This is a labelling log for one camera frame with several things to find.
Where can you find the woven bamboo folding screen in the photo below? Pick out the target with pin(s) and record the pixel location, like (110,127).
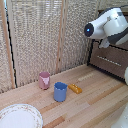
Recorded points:
(36,36)

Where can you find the blue plastic cup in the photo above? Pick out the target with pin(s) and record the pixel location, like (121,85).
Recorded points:
(60,94)

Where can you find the orange toy hot dog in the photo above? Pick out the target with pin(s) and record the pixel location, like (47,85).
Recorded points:
(75,88)

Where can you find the white floral rimmed plate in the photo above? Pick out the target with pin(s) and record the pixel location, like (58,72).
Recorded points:
(19,116)

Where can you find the dark brown drawer cabinet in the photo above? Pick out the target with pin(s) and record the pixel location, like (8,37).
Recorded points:
(110,61)

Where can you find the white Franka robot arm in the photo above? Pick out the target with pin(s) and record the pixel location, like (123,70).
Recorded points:
(113,23)

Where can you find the pink plastic cup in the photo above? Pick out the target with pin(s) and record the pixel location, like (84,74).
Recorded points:
(43,81)

